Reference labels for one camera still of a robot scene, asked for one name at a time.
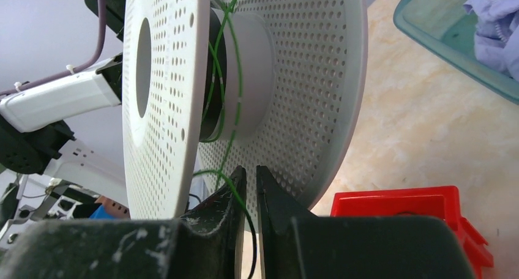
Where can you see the purple cloth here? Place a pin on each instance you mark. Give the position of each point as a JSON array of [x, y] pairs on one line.
[[496, 34]]

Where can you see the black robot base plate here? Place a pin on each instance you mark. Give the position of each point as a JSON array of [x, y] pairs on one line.
[[60, 200]]

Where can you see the grey plastic cable spool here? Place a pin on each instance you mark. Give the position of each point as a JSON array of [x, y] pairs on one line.
[[209, 85]]

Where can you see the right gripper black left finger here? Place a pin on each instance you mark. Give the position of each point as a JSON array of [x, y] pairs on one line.
[[203, 243]]

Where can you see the teal plastic basin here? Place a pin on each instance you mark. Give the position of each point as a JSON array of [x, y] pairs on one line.
[[445, 29]]

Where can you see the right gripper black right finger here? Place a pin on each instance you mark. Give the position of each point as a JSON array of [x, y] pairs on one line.
[[296, 243]]

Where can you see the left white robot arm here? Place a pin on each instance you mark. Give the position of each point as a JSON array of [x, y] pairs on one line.
[[34, 135]]

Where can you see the red plastic bin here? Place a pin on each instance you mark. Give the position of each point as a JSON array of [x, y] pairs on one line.
[[441, 202]]

